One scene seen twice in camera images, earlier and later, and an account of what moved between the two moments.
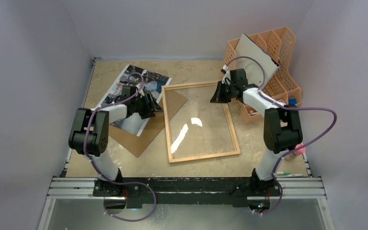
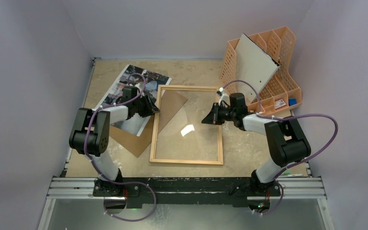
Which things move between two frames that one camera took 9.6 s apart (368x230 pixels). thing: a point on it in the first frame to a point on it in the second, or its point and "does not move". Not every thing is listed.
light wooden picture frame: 166,111 to 153,158
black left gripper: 151,108 does not move
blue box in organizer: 292,101 does not move
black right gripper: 223,92 to 218,112
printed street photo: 145,82 does not move
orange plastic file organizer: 283,87 does not move
